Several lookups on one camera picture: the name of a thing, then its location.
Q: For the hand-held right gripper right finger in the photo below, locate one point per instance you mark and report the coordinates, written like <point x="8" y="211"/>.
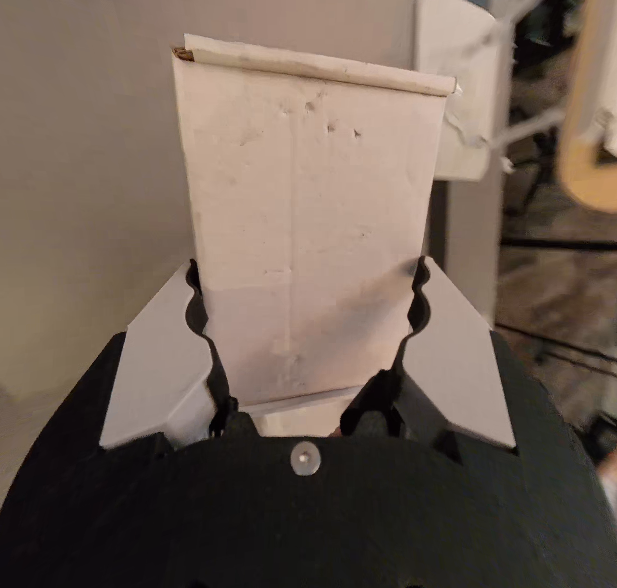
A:
<point x="458" y="371"/>

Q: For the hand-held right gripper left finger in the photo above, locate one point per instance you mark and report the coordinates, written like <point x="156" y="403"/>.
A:
<point x="159" y="371"/>

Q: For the white cardboard box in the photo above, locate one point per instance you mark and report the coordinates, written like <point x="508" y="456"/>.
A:
<point x="308" y="212"/>

